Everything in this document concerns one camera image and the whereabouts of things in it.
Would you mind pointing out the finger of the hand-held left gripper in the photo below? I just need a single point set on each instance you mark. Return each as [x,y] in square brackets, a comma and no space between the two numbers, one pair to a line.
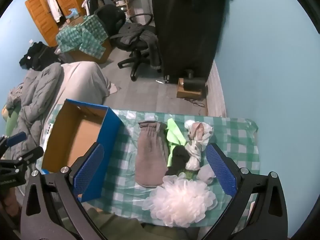
[16,138]
[28,155]

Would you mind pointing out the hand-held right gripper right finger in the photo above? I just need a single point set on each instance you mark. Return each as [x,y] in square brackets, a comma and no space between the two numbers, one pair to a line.
[220,167]

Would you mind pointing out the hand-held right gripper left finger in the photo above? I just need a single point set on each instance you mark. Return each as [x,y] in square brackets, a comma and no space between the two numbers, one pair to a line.
[90,166]

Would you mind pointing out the white plastic bag bundle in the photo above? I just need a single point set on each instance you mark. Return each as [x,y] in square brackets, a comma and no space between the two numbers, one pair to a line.
[197,135]

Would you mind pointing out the blue cardboard box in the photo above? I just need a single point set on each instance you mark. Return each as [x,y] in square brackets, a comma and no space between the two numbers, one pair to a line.
[112,122]

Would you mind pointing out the light green cloth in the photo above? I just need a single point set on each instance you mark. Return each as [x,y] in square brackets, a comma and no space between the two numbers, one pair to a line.
[175,132]

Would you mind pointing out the person's left forearm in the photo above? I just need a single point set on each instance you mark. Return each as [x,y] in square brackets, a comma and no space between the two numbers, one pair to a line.
[6,200]

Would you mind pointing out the small white cloth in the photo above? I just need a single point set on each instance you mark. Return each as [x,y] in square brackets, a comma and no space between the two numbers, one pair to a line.
[206,173]

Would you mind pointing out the green checkered tablecloth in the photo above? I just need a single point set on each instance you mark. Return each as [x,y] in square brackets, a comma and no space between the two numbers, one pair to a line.
[237,142]

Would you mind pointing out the green scrub pad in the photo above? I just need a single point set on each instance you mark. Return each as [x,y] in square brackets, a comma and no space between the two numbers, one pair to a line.
[187,174]

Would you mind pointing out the black sock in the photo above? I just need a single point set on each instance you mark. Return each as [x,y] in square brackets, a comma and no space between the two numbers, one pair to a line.
[178,157]

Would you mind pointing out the grey puffer jacket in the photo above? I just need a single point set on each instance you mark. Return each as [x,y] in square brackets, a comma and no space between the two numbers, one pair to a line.
[35,92]

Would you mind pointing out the striped floor mat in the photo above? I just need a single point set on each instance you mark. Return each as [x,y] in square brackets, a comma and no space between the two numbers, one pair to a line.
[216,92]

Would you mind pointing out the crumpled paper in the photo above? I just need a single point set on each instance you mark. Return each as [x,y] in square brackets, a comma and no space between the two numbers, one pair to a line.
[115,88]

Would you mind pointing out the black bag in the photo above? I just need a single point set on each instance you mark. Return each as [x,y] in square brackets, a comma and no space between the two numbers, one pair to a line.
[37,55]

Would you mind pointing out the large brown cardboard box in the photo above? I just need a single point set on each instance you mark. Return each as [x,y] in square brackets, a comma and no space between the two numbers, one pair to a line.
[100,55]

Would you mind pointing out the black office chair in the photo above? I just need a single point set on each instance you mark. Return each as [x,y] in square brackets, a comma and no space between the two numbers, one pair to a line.
[135,55]

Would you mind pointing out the wooden wardrobe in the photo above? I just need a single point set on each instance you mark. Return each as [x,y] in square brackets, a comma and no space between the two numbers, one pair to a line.
[40,17]

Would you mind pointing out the green checkered cloth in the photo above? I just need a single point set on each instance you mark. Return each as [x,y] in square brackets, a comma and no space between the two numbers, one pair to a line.
[85,35]

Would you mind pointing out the small open carton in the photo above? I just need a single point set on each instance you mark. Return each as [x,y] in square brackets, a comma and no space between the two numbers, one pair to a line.
[75,18]

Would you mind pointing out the white hanging shirt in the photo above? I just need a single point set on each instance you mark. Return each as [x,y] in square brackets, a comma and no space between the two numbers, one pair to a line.
[53,5]

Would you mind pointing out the dark jacket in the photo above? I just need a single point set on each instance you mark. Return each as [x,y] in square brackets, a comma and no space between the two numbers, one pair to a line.
[136,35]

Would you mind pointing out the black curtain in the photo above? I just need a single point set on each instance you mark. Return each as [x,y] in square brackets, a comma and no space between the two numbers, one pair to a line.
[187,30]

